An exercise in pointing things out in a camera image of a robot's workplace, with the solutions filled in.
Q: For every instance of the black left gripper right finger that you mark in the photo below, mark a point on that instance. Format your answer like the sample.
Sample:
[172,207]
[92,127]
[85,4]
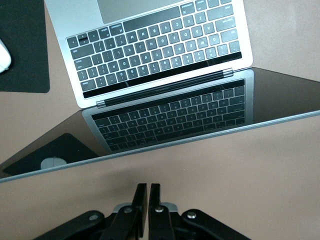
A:
[158,225]

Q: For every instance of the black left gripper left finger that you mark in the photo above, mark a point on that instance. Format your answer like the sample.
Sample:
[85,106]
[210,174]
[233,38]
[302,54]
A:
[130,225]

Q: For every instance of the silver laptop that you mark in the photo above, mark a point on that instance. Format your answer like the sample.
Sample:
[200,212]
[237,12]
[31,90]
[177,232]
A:
[160,57]

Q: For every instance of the black mouse pad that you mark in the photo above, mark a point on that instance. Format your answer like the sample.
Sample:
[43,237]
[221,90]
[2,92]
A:
[25,50]

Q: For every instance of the white computer mouse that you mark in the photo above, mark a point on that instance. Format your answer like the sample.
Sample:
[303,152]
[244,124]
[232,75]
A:
[3,57]

